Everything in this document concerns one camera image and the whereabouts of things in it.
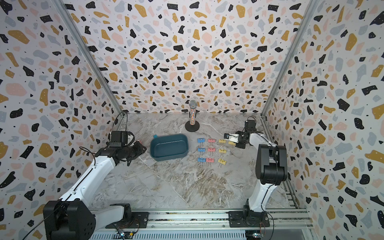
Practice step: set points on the microphone on black stand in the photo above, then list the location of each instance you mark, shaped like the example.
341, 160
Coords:
192, 125

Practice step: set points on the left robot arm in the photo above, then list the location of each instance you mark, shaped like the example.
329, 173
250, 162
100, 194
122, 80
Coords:
69, 217

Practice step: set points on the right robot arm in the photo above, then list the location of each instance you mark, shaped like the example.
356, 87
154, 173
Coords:
271, 165

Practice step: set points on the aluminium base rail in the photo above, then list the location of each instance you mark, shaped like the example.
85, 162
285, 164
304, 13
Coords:
209, 224

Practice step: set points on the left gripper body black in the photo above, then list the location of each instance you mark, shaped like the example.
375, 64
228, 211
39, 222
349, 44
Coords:
132, 151

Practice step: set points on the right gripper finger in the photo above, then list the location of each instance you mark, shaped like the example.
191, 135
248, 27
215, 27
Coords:
235, 140
226, 135

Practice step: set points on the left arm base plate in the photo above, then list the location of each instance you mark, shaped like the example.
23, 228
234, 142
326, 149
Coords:
134, 220

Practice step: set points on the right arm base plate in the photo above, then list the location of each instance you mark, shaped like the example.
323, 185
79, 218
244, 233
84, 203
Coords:
249, 219

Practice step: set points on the teal plastic storage box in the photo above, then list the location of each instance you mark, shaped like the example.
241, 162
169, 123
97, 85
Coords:
169, 147

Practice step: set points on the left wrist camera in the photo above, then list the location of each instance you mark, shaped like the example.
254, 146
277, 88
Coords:
118, 139

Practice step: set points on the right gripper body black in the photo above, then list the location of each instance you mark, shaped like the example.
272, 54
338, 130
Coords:
241, 144

